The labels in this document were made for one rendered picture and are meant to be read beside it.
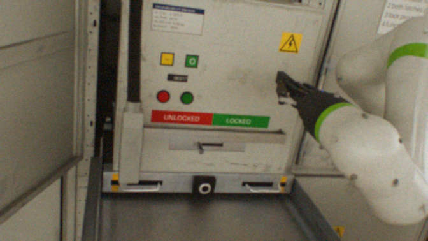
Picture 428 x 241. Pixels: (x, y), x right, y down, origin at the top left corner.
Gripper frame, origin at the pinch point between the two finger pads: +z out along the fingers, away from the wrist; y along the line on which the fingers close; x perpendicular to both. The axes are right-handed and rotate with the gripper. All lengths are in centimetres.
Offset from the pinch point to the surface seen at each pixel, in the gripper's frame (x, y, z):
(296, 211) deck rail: -37.9, 12.7, 0.6
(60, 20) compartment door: 4, -53, 24
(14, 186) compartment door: -34, -61, 7
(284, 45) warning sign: 6.8, 1.8, 8.4
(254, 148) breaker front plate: -22.4, -0.4, 8.5
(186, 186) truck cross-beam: -34.4, -18.4, 7.4
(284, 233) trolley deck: -38.3, 5.6, -8.1
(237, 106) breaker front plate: -10.4, -7.4, 8.5
